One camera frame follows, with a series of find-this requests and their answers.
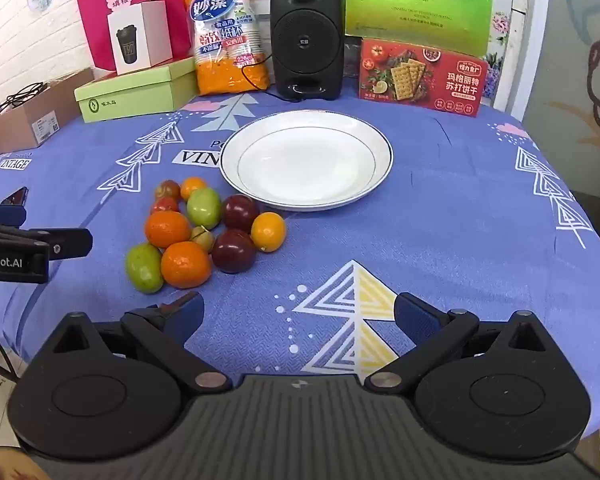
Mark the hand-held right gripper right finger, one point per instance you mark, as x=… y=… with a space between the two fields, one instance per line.
x=415 y=317

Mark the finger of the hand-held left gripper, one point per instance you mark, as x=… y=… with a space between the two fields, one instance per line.
x=5 y=215
x=70 y=242

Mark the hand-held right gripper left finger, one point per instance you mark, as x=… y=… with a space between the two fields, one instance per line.
x=187 y=312

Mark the large orange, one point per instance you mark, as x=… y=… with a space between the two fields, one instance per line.
x=167 y=228
x=186 y=264

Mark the green fruit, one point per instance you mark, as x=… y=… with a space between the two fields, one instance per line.
x=144 y=267
x=204 y=207

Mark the brown longan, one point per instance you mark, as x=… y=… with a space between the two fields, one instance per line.
x=202 y=237

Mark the dark purple plum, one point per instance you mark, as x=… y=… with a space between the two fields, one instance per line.
x=240 y=211
x=233 y=250

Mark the yellow orange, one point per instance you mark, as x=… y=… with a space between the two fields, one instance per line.
x=268 y=231

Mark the small orange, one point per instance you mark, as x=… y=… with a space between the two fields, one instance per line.
x=194 y=186

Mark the white plate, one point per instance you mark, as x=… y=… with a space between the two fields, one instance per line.
x=305 y=160

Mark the cardboard box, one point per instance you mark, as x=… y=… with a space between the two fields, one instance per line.
x=35 y=120

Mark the red tomato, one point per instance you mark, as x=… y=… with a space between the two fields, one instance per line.
x=164 y=205
x=167 y=189

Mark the blue printed tablecloth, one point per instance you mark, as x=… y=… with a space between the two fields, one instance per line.
x=455 y=210

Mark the green shoe box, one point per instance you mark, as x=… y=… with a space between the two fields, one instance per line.
x=130 y=100

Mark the orange paper cup packet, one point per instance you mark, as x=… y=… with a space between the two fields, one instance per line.
x=220 y=75

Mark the white cup box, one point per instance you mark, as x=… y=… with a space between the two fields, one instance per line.
x=150 y=30

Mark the red cracker box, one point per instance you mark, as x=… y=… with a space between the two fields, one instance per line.
x=420 y=80

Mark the black speaker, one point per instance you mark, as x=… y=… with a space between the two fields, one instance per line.
x=307 y=35

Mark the green gift box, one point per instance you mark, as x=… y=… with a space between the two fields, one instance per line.
x=420 y=5

